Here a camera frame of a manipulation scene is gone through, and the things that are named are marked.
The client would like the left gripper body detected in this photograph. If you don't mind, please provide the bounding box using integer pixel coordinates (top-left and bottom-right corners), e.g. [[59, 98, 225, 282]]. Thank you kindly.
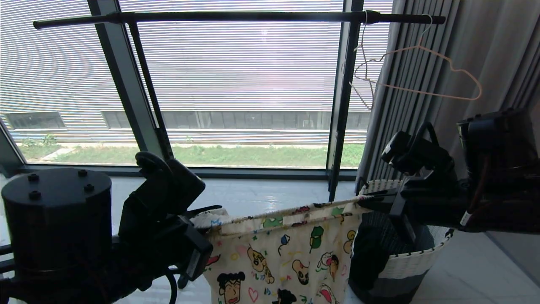
[[118, 192, 214, 293]]

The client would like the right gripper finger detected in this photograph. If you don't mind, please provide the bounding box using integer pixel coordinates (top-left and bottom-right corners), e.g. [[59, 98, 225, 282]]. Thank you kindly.
[[357, 189, 400, 213]]

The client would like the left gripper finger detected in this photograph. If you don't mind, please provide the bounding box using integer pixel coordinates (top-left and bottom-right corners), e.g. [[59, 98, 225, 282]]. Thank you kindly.
[[188, 205, 223, 220]]

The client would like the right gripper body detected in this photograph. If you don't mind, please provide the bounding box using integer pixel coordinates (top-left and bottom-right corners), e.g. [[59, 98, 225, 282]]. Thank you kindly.
[[389, 171, 470, 246]]

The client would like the cream printed garment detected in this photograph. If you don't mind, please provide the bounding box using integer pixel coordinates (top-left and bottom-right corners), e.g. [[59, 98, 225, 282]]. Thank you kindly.
[[191, 195, 374, 304]]

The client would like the white laundry basket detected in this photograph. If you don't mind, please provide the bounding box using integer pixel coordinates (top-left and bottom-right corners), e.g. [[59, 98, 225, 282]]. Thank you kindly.
[[348, 179, 455, 304]]

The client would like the pink clothes hanger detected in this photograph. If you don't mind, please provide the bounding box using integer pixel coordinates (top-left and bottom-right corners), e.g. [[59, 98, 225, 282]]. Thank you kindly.
[[374, 14, 483, 101], [341, 20, 385, 111]]

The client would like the black clothes rack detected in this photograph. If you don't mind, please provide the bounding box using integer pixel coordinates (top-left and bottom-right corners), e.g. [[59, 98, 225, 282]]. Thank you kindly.
[[33, 10, 447, 203]]

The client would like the black garment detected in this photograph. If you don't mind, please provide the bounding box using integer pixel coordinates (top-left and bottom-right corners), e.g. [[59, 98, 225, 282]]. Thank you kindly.
[[349, 211, 427, 293]]

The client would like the window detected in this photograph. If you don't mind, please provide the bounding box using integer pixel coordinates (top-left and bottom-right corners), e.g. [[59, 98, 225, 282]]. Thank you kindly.
[[0, 0, 395, 182]]

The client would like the beige curtain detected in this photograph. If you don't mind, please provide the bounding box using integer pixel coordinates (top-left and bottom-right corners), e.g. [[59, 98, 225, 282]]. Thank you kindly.
[[356, 0, 540, 193]]

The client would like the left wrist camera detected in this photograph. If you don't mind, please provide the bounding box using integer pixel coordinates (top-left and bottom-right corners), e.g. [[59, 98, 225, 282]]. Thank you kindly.
[[135, 151, 207, 217]]

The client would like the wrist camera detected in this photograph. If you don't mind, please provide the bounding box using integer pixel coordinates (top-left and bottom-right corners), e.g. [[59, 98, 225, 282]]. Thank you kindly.
[[135, 151, 207, 217], [381, 122, 455, 179]]

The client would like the black cable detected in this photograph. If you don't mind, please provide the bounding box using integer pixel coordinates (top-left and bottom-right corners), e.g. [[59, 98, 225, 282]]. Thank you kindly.
[[164, 267, 189, 304]]

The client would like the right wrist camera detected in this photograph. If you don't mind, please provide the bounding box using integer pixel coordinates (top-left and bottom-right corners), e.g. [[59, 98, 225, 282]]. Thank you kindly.
[[381, 122, 455, 179]]

